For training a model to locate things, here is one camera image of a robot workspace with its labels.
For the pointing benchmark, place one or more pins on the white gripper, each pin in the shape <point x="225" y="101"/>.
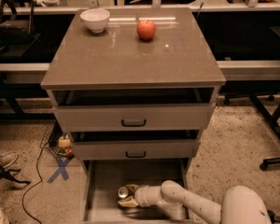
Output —
<point x="143" y="195"/>

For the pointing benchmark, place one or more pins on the grey top drawer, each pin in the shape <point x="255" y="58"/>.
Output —
<point x="112" y="118"/>

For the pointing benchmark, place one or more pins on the grey drawer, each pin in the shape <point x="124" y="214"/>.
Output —
<point x="135" y="145"/>
<point x="104" y="178"/>
<point x="112" y="118"/>

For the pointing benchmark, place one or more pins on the blue tape cross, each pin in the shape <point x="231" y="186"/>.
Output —
<point x="61" y="170"/>

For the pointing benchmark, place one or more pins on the grey drawer cabinet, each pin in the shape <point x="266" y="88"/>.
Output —
<point x="116" y="67"/>

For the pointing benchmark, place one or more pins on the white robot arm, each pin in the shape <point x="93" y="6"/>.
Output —
<point x="240" y="205"/>

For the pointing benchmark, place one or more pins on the red apple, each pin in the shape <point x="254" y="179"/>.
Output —
<point x="146" y="29"/>

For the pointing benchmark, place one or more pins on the white sneaker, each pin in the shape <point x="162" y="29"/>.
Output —
<point x="7" y="159"/>

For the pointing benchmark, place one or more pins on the black chair base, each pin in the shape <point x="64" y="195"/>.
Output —
<point x="272" y="121"/>

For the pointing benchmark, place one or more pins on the green soda can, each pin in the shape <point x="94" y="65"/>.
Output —
<point x="123" y="193"/>

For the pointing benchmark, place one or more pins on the grey middle drawer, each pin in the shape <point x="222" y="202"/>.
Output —
<point x="135" y="145"/>

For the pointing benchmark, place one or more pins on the black caster wheel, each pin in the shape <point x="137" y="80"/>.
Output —
<point x="274" y="217"/>

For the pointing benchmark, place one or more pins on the grey bottom drawer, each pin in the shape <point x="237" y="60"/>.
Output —
<point x="104" y="178"/>

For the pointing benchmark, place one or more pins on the small bottle on floor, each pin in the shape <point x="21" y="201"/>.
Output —
<point x="64" y="146"/>

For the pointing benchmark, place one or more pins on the white ceramic bowl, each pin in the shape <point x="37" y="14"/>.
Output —
<point x="95" y="19"/>

